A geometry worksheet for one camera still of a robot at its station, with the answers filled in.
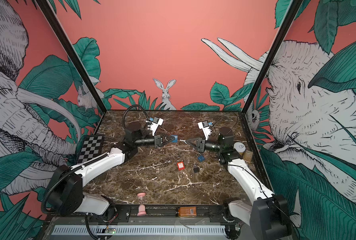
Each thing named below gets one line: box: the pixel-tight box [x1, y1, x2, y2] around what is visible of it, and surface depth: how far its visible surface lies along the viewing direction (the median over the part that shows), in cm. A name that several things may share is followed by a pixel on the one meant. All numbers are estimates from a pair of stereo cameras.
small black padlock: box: [193, 164, 200, 173], surface depth 92 cm
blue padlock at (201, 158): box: [197, 155, 206, 162], surface depth 96 cm
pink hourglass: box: [137, 192, 147, 217], surface depth 77 cm
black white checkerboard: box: [77, 135, 104, 164], surface depth 97 cm
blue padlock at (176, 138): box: [171, 135, 179, 143], surface depth 74 cm
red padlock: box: [177, 161, 186, 171], surface depth 92 cm
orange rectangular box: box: [178, 206, 197, 218], surface depth 73 cm
